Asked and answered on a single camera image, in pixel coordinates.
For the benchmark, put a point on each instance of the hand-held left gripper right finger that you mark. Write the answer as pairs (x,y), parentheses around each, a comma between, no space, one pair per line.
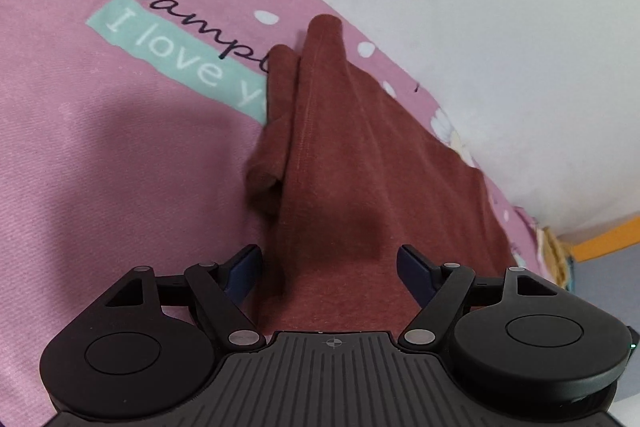
(412,269)

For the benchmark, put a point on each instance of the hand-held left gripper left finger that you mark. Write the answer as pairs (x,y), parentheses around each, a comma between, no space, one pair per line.
(245,274)

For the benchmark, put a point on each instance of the red-brown long-sleeve sweater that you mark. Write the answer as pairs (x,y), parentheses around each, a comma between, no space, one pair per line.
(360,167)

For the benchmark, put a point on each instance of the yellow edge strip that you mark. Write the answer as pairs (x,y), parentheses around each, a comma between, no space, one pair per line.
(607,242)

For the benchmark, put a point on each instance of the pink daisy print bedsheet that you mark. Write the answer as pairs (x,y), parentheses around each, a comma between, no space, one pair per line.
(125,157)

